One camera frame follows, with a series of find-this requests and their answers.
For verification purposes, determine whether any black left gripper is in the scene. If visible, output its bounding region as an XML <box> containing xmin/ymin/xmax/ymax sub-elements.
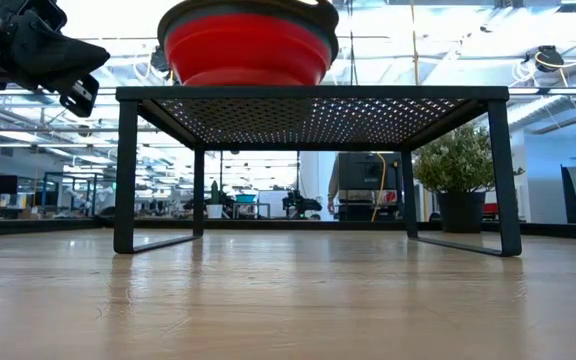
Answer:
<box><xmin>0</xmin><ymin>0</ymin><xmax>112</xmax><ymax>119</ymax></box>

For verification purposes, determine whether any red grey collapsible colander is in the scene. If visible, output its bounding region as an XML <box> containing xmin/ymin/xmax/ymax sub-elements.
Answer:
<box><xmin>156</xmin><ymin>0</ymin><xmax>340</xmax><ymax>87</ymax></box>

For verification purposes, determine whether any black perforated metal shelf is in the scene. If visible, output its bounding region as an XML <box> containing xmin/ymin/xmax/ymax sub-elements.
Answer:
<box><xmin>112</xmin><ymin>85</ymin><xmax>523</xmax><ymax>258</ymax></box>

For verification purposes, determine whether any potted green plant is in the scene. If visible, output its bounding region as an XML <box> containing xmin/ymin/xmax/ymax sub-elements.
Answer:
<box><xmin>411</xmin><ymin>123</ymin><xmax>525</xmax><ymax>234</ymax></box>

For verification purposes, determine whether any black aluminium table frame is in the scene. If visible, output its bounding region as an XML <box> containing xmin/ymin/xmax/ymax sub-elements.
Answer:
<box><xmin>0</xmin><ymin>217</ymin><xmax>576</xmax><ymax>237</ymax></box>

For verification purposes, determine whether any yellow cable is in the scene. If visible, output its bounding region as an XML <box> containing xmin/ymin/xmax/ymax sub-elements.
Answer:
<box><xmin>370</xmin><ymin>0</ymin><xmax>420</xmax><ymax>222</ymax></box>

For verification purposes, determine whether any black ceiling cable reel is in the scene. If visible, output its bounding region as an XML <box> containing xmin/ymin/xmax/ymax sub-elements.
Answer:
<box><xmin>534</xmin><ymin>44</ymin><xmax>566</xmax><ymax>74</ymax></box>

